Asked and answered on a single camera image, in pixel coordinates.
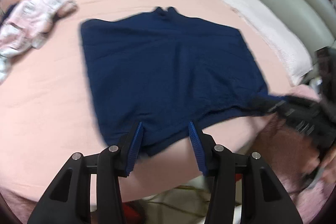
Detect white striped garment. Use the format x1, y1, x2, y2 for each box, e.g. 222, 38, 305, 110
0, 51, 17, 83

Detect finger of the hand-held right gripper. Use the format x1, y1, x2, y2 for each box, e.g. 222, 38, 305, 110
262, 107, 292, 121
253, 96, 290, 109

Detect pink printed garment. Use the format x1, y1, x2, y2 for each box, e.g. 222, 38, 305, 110
0, 0, 78, 56

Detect pink round bed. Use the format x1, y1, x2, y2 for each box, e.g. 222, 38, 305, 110
0, 0, 319, 203

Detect navy blue shorts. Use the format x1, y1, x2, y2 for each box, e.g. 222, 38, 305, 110
80, 6, 285, 157

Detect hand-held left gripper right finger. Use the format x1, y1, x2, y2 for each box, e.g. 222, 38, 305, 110
188, 120, 303, 224

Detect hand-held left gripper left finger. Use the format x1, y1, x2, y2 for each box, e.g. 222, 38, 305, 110
28, 121, 144, 224

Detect pink fluffy rug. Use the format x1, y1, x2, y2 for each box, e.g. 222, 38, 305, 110
0, 84, 336, 224

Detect red slipper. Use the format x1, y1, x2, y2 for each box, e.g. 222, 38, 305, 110
123, 202, 143, 224

